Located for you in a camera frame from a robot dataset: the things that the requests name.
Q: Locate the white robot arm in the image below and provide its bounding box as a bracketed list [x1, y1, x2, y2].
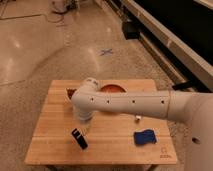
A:
[71, 78, 213, 171]

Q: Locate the black standing eraser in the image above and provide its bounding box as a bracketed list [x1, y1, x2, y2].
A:
[71, 128, 88, 149]

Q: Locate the wooden table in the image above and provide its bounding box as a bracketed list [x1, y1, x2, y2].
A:
[25, 80, 177, 166]

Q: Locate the orange round bowl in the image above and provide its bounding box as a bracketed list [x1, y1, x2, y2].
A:
[100, 84, 125, 93]

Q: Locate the blue crumpled cloth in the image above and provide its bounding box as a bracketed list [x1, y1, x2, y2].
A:
[134, 129, 157, 145]

